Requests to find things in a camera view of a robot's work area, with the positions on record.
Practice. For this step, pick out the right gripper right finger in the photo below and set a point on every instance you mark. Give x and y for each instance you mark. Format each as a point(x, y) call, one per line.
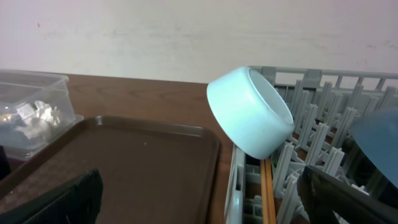
point(324, 197)

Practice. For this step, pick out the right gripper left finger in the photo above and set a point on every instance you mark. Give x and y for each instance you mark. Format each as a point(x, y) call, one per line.
point(76, 201)

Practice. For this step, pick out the wooden chopstick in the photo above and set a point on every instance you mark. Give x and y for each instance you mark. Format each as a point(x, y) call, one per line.
point(270, 194)
point(265, 212)

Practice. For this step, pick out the dark blue plate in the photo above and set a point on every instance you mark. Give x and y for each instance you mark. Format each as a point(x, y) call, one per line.
point(376, 135)

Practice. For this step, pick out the white tissue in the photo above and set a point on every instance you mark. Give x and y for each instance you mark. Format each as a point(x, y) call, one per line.
point(39, 120)

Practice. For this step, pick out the light blue bowl with rice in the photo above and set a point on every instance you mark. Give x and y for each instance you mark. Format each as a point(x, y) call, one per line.
point(250, 111)

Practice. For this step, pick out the grey dishwasher rack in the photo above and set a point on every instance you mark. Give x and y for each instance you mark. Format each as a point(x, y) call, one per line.
point(324, 104)

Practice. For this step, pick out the brown plastic serving tray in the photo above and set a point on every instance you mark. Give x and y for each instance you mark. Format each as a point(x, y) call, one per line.
point(152, 172)

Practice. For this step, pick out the clear plastic bin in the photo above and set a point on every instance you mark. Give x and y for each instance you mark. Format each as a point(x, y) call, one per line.
point(20, 87)

